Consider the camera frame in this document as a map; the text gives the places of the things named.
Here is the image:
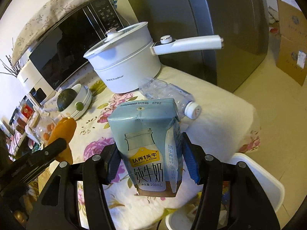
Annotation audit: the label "milk carton 200ml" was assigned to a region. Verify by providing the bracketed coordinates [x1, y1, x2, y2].
[108, 99, 183, 197]

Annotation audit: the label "clear plastic bottle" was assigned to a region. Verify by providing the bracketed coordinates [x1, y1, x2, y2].
[138, 77, 201, 120]

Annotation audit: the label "white plastic trash bin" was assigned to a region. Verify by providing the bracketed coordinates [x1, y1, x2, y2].
[165, 153, 285, 229]

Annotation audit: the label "glass jar with oranges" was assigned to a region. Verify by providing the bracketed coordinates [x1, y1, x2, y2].
[27, 112, 55, 145]

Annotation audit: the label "red tea tin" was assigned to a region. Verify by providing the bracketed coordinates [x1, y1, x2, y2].
[21, 103, 34, 119]

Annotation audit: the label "dark green squash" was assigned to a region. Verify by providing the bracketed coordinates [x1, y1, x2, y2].
[57, 88, 77, 112]

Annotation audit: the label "stacked white ceramic bowls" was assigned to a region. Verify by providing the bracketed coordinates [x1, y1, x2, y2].
[60, 84, 92, 120]

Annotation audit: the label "dry branches in vase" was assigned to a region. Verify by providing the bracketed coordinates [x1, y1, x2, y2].
[0, 38, 22, 77]

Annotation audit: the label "black microwave oven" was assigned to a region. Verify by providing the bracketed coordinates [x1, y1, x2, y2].
[30, 0, 123, 89]

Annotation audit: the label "lower cardboard box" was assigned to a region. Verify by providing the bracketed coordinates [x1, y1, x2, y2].
[276, 36, 306, 86]

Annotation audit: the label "cardboard box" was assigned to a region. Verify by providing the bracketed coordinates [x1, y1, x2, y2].
[277, 0, 306, 44]
[276, 36, 306, 86]

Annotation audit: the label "floral cloth microwave cover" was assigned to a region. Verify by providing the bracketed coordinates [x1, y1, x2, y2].
[12, 0, 90, 65]

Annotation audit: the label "upper cardboard box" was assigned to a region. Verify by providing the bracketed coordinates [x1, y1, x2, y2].
[277, 0, 306, 44]

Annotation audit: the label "grey double-door refrigerator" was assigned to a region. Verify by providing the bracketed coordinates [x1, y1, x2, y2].
[128, 0, 269, 92]

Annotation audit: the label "white electric pot with handle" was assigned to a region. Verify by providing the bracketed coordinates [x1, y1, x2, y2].
[84, 22, 223, 94]

